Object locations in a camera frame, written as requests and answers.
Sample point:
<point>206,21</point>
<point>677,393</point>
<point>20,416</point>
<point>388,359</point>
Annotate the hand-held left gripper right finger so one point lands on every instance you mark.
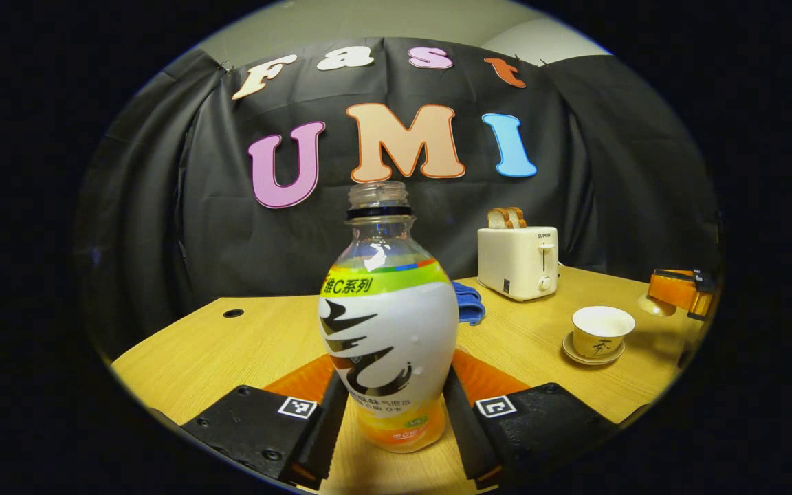
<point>468,440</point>

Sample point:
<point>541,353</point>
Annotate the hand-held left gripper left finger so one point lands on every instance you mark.
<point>313,433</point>

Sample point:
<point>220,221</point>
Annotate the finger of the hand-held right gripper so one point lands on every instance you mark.
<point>702,306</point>
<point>671,289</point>

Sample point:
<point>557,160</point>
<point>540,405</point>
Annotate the cream ceramic teacup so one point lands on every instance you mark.
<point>599,337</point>

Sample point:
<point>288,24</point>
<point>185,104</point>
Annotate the clear labelled water bottle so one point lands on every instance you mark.
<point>389,323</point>

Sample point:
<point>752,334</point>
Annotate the cream ceramic saucer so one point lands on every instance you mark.
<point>575,354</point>

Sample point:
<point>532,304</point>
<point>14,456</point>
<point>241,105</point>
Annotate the blue towel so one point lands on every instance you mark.
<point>470,306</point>

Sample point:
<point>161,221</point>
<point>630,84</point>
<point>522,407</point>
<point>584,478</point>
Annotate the black table grommet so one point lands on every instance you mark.
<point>233,313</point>

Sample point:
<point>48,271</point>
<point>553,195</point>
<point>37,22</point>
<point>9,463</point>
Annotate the white toaster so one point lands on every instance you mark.
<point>516,265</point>

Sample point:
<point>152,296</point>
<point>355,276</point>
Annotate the toast slice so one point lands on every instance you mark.
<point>499,218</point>
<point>518,216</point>

